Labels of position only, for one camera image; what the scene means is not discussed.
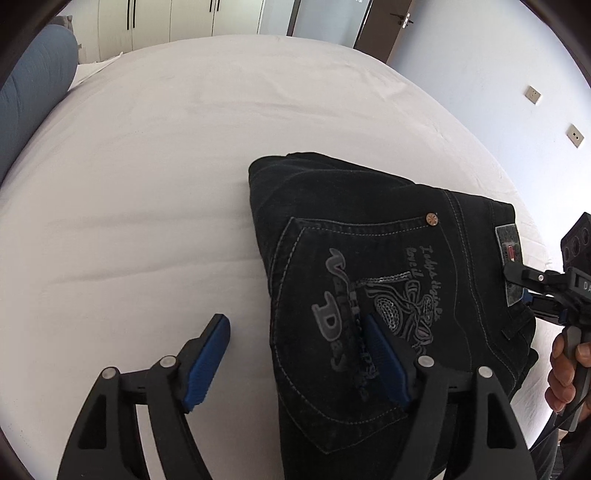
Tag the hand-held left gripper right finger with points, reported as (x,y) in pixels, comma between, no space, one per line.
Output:
(385,364)

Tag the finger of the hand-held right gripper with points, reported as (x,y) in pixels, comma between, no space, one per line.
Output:
(531,277)
(542,307)

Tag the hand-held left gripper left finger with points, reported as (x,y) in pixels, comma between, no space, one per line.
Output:
(207,360)

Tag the black denim pants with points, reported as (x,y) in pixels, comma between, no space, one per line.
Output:
(332,221)

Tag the person's right hand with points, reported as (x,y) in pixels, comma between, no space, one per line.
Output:
(561,374)

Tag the person's dark clothed leg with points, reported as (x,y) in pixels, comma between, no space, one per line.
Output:
(551,457)

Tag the white bed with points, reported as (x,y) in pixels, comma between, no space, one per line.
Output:
(161,161)

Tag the dark wooden door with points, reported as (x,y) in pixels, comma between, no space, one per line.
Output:
(383,37)

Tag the white pillow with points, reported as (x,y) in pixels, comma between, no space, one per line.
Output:
(92,71)

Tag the blue pillow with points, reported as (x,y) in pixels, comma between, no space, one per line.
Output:
(32,92)

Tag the cream wardrobe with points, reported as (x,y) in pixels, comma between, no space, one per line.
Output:
(161,23)

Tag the wall socket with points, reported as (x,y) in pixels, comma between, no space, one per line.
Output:
(575,134)
(534,94)

